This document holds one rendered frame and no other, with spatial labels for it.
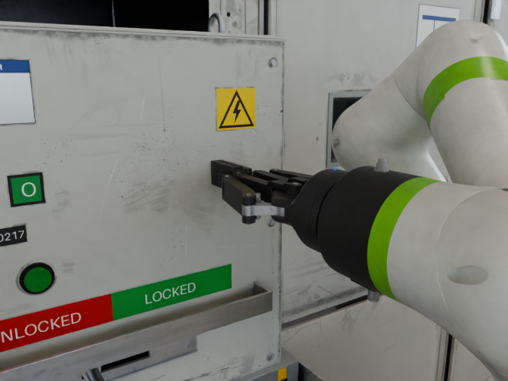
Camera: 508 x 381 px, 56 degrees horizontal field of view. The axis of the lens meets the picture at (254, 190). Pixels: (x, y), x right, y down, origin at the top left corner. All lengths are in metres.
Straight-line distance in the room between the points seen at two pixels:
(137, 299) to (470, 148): 0.41
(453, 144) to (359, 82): 0.54
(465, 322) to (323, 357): 0.94
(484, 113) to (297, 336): 0.73
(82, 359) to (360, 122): 0.48
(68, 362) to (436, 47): 0.57
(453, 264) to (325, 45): 0.77
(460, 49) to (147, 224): 0.43
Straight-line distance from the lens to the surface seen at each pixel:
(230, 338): 0.69
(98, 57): 0.53
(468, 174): 0.52
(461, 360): 1.73
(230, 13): 0.91
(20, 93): 0.51
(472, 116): 0.56
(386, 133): 0.71
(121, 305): 0.59
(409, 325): 1.43
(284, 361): 0.76
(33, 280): 0.54
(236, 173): 0.52
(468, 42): 0.66
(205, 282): 0.63
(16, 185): 0.52
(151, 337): 0.58
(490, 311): 0.28
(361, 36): 1.08
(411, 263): 0.31
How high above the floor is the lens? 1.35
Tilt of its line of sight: 14 degrees down
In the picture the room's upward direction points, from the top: straight up
